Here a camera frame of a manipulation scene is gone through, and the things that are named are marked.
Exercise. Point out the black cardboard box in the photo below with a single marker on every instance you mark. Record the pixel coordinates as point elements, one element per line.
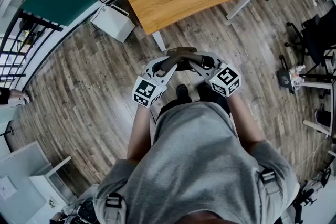
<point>284,79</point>

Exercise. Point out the person's left forearm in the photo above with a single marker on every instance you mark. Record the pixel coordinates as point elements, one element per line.
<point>137,133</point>

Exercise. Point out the white computer case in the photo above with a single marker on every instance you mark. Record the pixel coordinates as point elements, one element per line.
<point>113,23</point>

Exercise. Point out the person in grey shirt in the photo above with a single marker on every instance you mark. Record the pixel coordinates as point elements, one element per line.
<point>194,165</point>

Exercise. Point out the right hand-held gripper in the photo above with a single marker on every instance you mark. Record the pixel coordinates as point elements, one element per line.
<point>225,80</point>

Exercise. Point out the white glass cabinet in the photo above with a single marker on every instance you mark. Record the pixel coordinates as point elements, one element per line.
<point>23,173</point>

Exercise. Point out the person's right forearm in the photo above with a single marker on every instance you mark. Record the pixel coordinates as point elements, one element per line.
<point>241,123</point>

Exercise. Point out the white power strip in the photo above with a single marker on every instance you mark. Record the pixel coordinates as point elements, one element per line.
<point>314,0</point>

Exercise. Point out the black shoe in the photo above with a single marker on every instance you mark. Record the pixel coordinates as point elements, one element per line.
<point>182,91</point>

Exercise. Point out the clear bottle pack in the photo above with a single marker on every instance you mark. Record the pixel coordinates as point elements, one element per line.
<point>298,76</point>

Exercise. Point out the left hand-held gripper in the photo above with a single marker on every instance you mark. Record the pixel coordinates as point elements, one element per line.
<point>147,89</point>

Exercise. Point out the brown object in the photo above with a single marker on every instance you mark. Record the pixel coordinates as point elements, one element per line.
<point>181,53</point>

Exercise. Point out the black shorts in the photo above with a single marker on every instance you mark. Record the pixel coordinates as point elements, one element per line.
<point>170,107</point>

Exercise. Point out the black metal railing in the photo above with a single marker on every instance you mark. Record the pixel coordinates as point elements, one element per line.
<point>31,31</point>

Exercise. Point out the white desk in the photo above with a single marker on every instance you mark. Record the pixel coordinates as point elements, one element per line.
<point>315,84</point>

